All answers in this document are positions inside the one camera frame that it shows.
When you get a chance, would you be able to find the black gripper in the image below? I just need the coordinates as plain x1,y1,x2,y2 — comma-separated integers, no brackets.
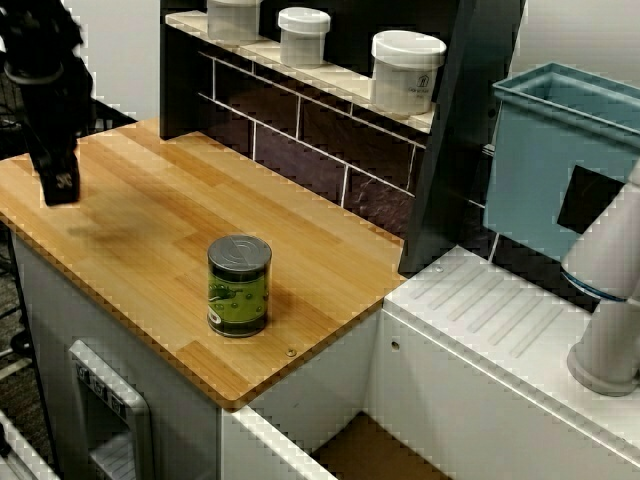
3,48,97,207

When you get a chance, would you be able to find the white toy sink unit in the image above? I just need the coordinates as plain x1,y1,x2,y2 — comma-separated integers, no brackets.
218,243,640,480

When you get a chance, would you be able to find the green labelled tin can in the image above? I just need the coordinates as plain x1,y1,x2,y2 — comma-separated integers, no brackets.
206,234,274,339

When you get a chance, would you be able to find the grey dispenser panel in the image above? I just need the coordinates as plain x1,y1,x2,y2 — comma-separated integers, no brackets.
68,339,155,480

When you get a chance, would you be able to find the white toy kitchen cabinet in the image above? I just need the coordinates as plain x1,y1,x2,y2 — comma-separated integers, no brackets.
8,222,224,480

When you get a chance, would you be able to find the translucent white jar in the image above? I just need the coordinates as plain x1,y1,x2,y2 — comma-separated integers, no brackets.
206,0,264,42

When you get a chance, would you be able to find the dark tiled backsplash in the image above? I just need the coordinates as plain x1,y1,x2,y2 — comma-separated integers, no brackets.
196,49,426,241

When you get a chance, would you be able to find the small white lidded jar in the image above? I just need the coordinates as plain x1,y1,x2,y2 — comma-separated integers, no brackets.
277,7,333,69

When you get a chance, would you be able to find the large white lidded jar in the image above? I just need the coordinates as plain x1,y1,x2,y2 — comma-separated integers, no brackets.
370,29,448,116

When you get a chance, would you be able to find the blue plastic bin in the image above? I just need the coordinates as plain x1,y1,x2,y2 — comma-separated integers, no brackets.
482,60,640,264

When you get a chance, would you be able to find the grey toy faucet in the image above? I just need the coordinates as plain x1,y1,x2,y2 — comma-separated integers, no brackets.
558,159,640,399

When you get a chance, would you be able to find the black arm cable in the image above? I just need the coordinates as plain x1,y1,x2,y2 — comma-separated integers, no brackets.
3,60,66,87

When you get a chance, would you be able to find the white ridged rail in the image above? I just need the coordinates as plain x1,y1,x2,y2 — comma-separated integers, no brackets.
0,408,62,480

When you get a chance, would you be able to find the cream wall shelf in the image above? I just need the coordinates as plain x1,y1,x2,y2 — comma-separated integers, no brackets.
164,10,434,134

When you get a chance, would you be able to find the dark grey kitchen back frame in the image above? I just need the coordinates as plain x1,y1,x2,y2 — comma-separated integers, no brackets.
159,0,527,275

